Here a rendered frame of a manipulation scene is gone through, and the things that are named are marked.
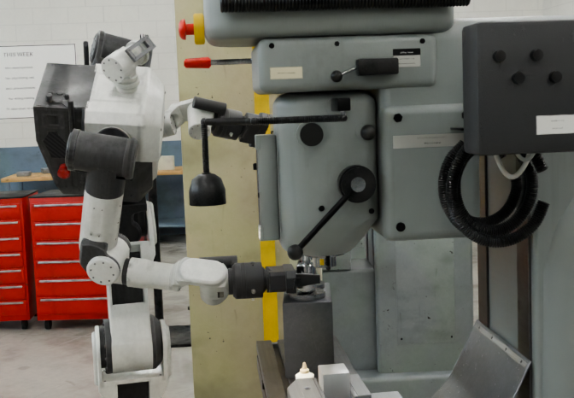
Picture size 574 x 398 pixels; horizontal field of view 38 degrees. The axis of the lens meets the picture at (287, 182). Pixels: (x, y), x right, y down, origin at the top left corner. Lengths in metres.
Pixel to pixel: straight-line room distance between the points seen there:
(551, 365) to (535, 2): 10.04
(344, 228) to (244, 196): 1.82
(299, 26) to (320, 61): 0.08
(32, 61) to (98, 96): 8.81
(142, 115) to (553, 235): 0.97
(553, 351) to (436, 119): 0.48
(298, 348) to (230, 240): 1.42
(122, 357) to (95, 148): 0.59
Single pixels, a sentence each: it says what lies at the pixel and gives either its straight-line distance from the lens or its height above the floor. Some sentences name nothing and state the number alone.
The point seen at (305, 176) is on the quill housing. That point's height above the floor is 1.47.
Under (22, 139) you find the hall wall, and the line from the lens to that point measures 10.90.
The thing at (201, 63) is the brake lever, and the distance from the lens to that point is 1.74.
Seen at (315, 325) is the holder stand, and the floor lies 1.07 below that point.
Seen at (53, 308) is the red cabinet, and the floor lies 0.17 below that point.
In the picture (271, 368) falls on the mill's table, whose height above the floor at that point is 0.95.
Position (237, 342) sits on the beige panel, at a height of 0.63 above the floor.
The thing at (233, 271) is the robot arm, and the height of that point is 1.21.
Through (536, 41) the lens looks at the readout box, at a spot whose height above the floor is 1.69.
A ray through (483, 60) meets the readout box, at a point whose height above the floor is 1.67.
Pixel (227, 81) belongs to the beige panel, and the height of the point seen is 1.71.
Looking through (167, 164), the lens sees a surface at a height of 0.95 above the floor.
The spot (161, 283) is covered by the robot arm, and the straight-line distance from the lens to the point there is 2.04.
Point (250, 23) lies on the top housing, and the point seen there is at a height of 1.76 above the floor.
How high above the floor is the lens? 1.61
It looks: 5 degrees down
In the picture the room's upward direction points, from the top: 2 degrees counter-clockwise
